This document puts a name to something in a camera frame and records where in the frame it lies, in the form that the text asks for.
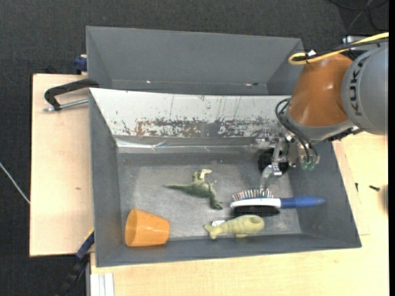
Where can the green toy dinosaur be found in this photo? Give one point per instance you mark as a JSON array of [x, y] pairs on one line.
[[199, 189]]

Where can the black round object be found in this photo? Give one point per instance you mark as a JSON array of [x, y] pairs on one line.
[[264, 162]]

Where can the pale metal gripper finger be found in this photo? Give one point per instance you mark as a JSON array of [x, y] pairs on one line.
[[274, 171]]

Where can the white and blue hairbrush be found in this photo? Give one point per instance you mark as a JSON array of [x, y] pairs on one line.
[[262, 203]]

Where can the grey metal bin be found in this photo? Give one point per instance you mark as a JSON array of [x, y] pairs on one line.
[[172, 177]]

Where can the pale green toy whale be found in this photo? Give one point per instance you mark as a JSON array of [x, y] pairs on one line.
[[242, 225]]

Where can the orange plastic cup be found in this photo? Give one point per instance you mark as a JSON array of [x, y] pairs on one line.
[[146, 229]]

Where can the small black screw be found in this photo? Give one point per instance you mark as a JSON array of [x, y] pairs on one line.
[[375, 188]]

